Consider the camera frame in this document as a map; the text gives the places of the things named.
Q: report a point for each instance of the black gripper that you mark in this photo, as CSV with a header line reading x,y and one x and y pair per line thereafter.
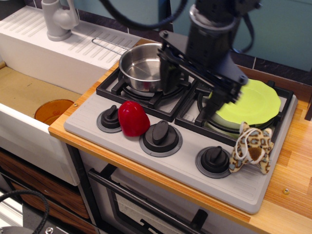
x,y
204,54

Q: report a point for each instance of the stuffed cheetah toy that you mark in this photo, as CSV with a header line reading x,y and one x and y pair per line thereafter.
x,y
253,147

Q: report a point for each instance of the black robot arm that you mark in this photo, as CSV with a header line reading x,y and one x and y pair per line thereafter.
x,y
215,12

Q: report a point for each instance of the stainless steel pot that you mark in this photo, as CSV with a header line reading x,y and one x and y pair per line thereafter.
x,y
139,65

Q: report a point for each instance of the middle black stove knob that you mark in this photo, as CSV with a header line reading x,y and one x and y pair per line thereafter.
x,y
161,140

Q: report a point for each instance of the black stove knob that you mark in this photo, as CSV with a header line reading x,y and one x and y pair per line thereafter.
x,y
108,122
161,140
213,162

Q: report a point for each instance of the lime green plate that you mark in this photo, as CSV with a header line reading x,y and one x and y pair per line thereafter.
x,y
257,104

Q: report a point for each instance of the grey toy stove top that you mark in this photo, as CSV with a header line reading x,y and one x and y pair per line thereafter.
x,y
244,189

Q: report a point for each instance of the right black stove knob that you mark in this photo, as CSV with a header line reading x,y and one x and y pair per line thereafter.
x,y
213,162

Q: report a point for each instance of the left black stove knob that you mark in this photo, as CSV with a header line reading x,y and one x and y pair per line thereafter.
x,y
108,122

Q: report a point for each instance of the right black burner grate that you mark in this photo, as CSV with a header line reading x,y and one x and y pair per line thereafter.
x,y
212,133

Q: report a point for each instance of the black burner grate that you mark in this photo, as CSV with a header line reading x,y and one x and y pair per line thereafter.
x,y
212,133
169,107

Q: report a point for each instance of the left black burner grate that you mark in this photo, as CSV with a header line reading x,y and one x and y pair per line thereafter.
x,y
169,107

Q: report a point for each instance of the red plastic pepper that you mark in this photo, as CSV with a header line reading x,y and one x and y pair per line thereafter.
x,y
133,119

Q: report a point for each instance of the oven door with window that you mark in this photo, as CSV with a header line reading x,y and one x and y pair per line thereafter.
x,y
136,206

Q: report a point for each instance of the grey toy faucet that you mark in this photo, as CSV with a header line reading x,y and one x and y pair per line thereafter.
x,y
59,21

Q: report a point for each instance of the white toy sink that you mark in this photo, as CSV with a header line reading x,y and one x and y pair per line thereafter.
x,y
35,70

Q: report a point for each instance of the wooden drawer front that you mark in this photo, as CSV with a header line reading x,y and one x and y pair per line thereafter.
x,y
65,201

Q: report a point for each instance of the black oven door handle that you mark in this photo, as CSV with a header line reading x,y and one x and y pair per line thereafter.
x,y
192,228

